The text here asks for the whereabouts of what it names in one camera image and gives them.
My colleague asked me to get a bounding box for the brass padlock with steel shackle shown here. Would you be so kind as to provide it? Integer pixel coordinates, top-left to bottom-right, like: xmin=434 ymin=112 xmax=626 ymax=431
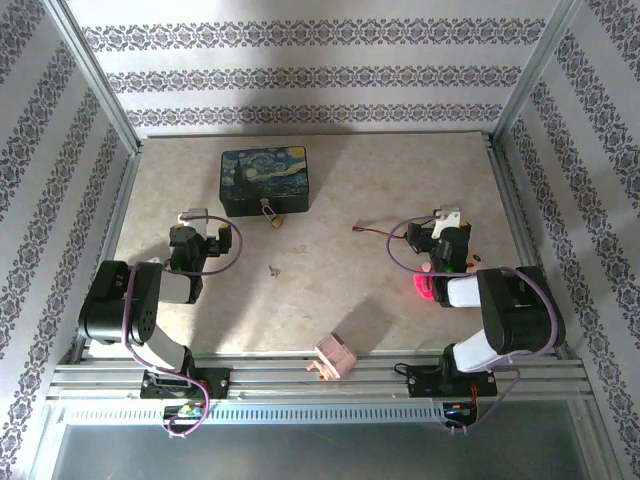
xmin=259 ymin=198 xmax=285 ymax=231

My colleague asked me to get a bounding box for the starry night painted box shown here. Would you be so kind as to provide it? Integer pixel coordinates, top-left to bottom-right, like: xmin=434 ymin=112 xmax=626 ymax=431
xmin=220 ymin=145 xmax=312 ymax=219

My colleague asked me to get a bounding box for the pink pig toy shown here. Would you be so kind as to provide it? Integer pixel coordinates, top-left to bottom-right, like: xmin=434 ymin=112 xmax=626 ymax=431
xmin=412 ymin=251 xmax=489 ymax=301

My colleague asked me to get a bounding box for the pink wooden toy block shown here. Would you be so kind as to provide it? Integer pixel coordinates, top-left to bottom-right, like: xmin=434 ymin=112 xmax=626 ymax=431
xmin=306 ymin=333 xmax=359 ymax=382

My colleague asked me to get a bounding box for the grey metal panel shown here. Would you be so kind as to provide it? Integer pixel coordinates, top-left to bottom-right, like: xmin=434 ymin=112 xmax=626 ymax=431
xmin=49 ymin=423 xmax=594 ymax=480

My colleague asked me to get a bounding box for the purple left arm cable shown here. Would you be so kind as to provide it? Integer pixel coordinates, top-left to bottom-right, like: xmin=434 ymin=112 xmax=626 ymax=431
xmin=121 ymin=214 xmax=245 ymax=440

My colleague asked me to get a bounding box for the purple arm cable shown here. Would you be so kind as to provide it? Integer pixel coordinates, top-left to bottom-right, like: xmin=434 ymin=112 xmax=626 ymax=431
xmin=121 ymin=214 xmax=245 ymax=440
xmin=387 ymin=214 xmax=561 ymax=435

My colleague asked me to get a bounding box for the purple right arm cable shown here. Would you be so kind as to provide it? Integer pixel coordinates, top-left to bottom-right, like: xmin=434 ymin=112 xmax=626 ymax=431
xmin=387 ymin=214 xmax=561 ymax=435

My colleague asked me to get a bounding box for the aluminium frame rail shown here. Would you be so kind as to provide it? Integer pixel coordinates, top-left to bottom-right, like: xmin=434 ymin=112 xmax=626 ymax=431
xmin=142 ymin=130 xmax=494 ymax=142
xmin=487 ymin=134 xmax=572 ymax=359
xmin=69 ymin=144 xmax=146 ymax=364
xmin=47 ymin=352 xmax=596 ymax=401

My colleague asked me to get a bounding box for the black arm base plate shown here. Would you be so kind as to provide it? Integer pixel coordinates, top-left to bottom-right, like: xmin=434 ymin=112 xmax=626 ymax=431
xmin=141 ymin=367 xmax=232 ymax=400
xmin=407 ymin=364 xmax=499 ymax=399

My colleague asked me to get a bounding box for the aluminium frame post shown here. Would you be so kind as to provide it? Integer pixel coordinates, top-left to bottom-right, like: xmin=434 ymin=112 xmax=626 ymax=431
xmin=42 ymin=0 xmax=144 ymax=156
xmin=487 ymin=0 xmax=589 ymax=149

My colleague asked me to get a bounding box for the slotted grey cable duct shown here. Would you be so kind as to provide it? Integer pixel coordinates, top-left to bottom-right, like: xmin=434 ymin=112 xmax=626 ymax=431
xmin=62 ymin=402 xmax=449 ymax=426

